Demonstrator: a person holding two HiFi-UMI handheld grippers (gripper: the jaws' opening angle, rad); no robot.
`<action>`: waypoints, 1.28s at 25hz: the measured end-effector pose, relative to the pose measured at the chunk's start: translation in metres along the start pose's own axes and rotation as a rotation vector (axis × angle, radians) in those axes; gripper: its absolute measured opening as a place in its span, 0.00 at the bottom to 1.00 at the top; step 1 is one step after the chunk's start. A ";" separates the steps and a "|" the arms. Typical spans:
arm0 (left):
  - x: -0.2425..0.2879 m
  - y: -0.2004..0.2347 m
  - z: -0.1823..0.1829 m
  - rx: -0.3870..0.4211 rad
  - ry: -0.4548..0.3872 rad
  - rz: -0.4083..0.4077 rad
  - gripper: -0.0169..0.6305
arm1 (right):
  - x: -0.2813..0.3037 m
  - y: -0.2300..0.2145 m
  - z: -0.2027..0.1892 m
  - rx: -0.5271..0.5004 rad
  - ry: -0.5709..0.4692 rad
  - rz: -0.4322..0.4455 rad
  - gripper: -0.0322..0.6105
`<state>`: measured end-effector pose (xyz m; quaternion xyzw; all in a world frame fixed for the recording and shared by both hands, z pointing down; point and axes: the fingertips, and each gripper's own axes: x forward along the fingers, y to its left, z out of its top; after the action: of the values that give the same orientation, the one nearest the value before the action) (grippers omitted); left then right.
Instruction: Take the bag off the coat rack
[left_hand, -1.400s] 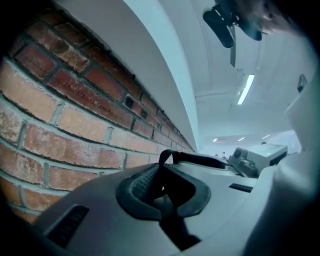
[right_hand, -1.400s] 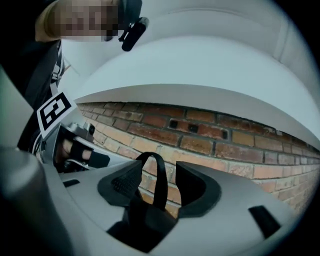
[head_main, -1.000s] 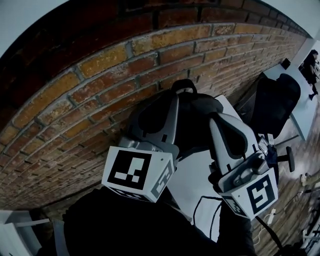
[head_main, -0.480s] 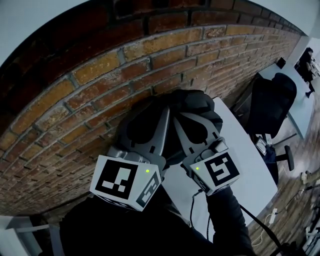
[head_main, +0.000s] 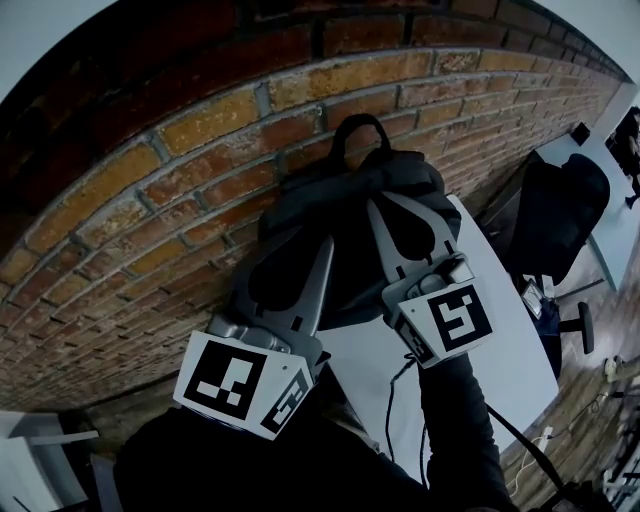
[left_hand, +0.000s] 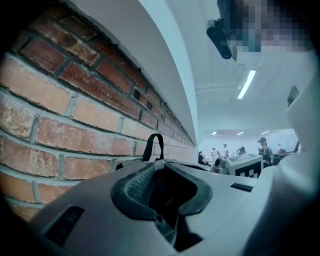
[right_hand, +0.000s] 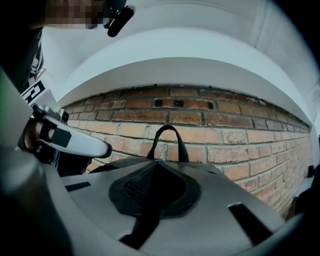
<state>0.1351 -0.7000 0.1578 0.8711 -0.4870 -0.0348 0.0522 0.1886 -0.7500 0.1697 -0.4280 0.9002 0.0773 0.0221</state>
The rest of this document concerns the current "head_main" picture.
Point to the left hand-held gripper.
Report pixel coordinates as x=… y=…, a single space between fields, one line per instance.
x=225 y=380

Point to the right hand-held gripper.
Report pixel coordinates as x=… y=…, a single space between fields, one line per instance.
x=450 y=320

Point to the dark grey backpack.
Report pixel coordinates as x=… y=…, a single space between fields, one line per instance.
x=400 y=180

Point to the person's left forearm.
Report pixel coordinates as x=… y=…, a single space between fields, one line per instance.
x=200 y=450

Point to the person's right forearm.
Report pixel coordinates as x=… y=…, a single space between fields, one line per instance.
x=450 y=410

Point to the white tag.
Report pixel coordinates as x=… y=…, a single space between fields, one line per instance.
x=532 y=298

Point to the white square table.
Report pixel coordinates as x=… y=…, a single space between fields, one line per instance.
x=500 y=350

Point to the black office chair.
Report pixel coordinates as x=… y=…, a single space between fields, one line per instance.
x=560 y=210

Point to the dark blue bag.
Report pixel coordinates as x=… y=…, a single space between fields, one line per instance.
x=547 y=340

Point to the person's dark clothed torso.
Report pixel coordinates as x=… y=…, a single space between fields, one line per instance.
x=325 y=475

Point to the pale blue desk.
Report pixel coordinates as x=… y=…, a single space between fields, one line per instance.
x=620 y=235

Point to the white power strip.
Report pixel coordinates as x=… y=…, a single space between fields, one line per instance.
x=545 y=434

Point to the long white desk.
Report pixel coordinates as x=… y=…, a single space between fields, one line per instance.
x=30 y=450

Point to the black wall socket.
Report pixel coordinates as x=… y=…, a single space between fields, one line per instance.
x=581 y=135

